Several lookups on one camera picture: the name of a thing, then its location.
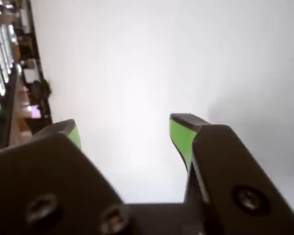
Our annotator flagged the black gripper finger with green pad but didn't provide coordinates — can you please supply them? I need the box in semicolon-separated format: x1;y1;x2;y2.
170;113;294;235
0;119;138;235

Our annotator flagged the small black desk object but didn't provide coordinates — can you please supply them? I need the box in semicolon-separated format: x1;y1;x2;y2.
29;78;52;103

